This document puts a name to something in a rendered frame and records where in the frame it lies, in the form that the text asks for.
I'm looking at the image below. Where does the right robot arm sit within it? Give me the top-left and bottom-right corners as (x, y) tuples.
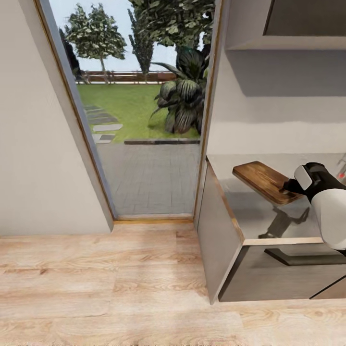
(284, 162), (346, 257)

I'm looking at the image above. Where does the cutting board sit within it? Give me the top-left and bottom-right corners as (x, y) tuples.
(233, 161), (302, 204)

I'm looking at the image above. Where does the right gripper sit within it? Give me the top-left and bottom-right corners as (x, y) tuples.
(284, 179), (305, 195)

